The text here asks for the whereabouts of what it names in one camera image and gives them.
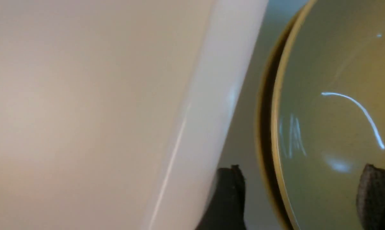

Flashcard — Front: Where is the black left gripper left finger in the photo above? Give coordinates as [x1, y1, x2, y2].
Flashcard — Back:
[196, 165, 246, 230]

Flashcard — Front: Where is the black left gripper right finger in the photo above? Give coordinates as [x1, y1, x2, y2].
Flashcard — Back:
[356, 164, 385, 230]

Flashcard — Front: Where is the yellow noodle bowl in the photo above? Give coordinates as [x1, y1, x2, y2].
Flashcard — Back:
[255, 0, 385, 230]

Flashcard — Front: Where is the large white plastic tub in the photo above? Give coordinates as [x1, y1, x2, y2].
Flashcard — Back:
[0, 0, 268, 230]

